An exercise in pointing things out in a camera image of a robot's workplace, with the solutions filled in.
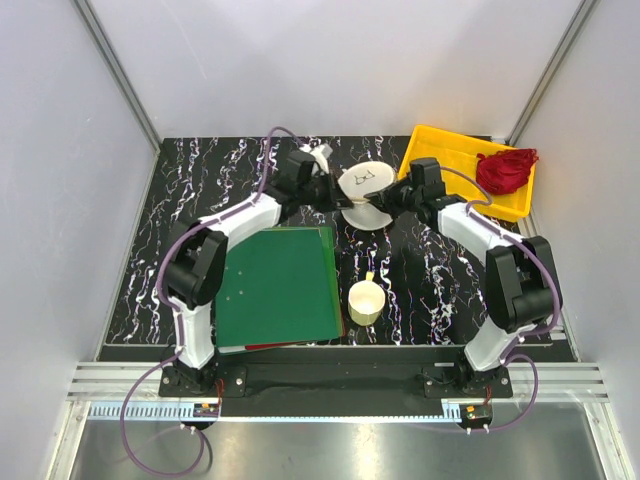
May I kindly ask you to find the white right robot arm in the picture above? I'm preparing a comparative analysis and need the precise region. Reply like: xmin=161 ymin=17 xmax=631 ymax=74
xmin=363 ymin=158 xmax=563 ymax=397

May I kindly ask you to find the white mesh laundry bag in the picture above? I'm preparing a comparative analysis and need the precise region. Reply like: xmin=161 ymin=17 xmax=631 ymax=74
xmin=338 ymin=161 xmax=396 ymax=231

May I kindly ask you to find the pale green ceramic mug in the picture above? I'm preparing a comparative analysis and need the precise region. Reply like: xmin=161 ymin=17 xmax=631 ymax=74
xmin=348 ymin=272 xmax=386 ymax=327

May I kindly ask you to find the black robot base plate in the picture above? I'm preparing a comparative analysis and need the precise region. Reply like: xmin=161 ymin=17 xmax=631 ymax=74
xmin=159 ymin=346 xmax=513 ymax=419

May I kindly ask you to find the green binder folder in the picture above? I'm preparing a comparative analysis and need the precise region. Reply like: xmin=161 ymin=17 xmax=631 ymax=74
xmin=214 ymin=226 xmax=341 ymax=355

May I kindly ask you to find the yellow plastic tray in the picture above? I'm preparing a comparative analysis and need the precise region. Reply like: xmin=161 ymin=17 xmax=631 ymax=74
xmin=397 ymin=125 xmax=536 ymax=223

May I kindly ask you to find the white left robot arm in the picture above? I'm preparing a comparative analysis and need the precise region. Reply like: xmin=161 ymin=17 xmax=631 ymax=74
xmin=156 ymin=143 xmax=354 ymax=396

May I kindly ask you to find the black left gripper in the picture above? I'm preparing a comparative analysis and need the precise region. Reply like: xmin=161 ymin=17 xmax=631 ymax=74
xmin=296 ymin=167 xmax=352 ymax=213

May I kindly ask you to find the red cloth bundle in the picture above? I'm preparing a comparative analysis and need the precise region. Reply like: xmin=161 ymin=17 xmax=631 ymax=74
xmin=476 ymin=148 xmax=539 ymax=195

